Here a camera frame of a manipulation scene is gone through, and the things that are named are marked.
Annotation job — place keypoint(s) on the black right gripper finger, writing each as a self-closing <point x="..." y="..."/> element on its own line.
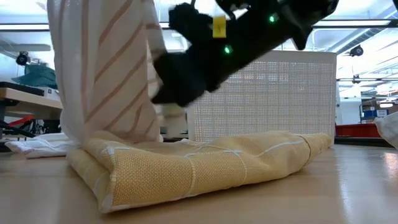
<point x="174" y="67"/>
<point x="180" y="93"/>

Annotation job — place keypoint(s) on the red bin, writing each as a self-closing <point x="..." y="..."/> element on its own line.
<point x="357" y="130"/>

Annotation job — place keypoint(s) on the wooden desk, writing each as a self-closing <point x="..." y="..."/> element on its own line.
<point x="31" y="107"/>

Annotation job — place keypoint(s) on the black flat device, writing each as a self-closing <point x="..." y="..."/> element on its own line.
<point x="18" y="88"/>

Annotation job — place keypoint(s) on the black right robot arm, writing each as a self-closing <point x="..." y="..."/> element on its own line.
<point x="311" y="12"/>

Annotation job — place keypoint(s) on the blue box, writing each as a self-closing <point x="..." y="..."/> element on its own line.
<point x="371" y="114"/>

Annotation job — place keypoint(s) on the white towel with brown stripes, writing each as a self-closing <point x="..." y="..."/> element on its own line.
<point x="109" y="77"/>

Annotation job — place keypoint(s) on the black ceiling camera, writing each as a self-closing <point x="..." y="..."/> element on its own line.
<point x="22" y="58"/>
<point x="357" y="50"/>

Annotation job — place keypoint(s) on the off-white crumpled towel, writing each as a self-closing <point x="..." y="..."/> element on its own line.
<point x="388" y="129"/>

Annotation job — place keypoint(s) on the teal cloth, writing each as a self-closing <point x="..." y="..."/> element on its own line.
<point x="37" y="77"/>

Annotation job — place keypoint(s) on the yellow checked towel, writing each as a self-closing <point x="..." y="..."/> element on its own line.
<point x="186" y="177"/>

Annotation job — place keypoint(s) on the white perforated plastic basket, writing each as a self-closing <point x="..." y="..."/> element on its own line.
<point x="280" y="99"/>

